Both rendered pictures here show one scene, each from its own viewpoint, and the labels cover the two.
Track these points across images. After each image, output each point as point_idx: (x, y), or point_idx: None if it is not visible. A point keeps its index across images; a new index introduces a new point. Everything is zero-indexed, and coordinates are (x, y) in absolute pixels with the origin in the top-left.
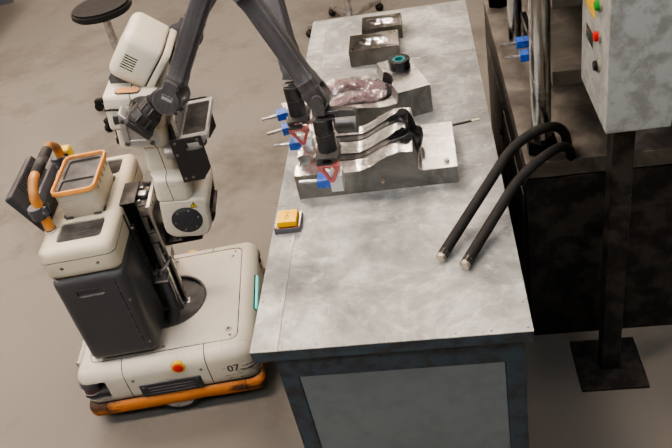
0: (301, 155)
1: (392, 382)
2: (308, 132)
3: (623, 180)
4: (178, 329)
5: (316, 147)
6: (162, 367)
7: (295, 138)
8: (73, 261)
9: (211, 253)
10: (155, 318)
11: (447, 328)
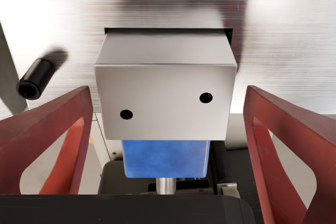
0: (331, 93)
1: None
2: (130, 88)
3: None
4: (230, 132)
5: None
6: (272, 134)
7: (151, 152)
8: None
9: (100, 121)
10: (247, 167)
11: None
